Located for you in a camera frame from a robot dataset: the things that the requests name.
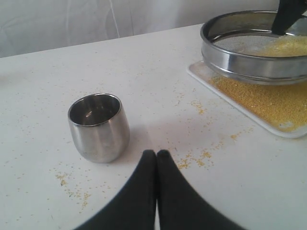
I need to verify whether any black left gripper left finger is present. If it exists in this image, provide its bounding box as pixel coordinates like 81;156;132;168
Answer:
77;150;157;230

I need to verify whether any white plastic tray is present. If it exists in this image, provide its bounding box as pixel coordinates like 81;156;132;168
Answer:
187;61;307;138

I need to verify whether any yellow granular powder pile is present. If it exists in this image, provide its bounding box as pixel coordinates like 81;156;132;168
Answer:
210;35;307;132

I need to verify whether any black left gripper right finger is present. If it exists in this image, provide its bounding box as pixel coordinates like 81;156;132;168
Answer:
157;150;243;230

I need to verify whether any round stainless steel sieve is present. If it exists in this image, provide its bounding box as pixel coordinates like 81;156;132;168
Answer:
200;11;307;85

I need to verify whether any stainless steel cup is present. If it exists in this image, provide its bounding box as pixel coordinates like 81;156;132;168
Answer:
68;93;130;163

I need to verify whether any white curtain backdrop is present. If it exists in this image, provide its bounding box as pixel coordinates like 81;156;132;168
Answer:
0;0;279;58

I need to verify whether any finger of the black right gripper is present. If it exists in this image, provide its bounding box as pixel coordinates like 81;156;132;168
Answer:
272;0;305;35

